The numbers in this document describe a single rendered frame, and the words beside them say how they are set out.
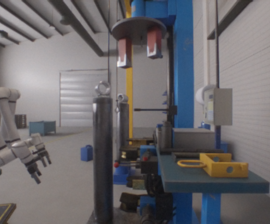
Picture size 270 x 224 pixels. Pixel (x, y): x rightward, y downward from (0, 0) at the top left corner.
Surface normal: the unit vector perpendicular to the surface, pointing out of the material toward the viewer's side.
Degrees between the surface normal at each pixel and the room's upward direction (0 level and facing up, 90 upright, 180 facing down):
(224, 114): 90
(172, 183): 90
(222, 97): 90
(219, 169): 90
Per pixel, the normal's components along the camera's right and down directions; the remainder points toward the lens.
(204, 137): -0.08, 0.01
